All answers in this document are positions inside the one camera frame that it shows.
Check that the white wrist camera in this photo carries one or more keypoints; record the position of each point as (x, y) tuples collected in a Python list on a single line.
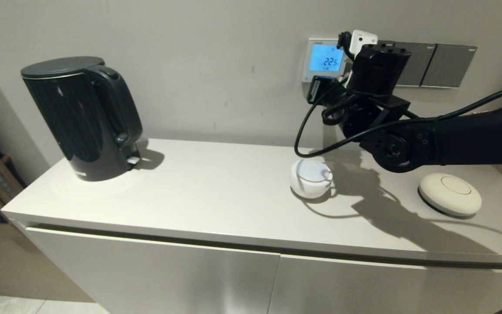
[(362, 40)]

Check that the light grey sideboard cabinet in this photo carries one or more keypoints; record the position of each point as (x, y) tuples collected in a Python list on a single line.
[(189, 196)]

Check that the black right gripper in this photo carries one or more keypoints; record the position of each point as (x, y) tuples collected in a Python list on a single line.
[(377, 69)]

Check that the black connector box with label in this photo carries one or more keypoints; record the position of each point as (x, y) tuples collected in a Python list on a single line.
[(316, 89)]

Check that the small white round speaker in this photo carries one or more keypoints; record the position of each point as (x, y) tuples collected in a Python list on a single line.
[(309, 185)]

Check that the black electric kettle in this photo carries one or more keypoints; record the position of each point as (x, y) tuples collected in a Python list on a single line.
[(83, 122)]

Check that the white wall thermostat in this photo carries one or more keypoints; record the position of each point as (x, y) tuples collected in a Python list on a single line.
[(320, 56)]

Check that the grey single wall switch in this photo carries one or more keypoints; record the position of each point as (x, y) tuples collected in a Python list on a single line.
[(449, 66), (421, 61)]

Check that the cream flat round device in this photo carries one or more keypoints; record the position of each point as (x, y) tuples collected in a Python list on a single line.
[(449, 195)]

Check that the grey triple wall switch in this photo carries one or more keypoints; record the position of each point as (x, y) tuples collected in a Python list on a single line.
[(386, 42)]

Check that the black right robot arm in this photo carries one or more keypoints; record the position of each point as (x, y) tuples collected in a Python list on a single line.
[(473, 135)]

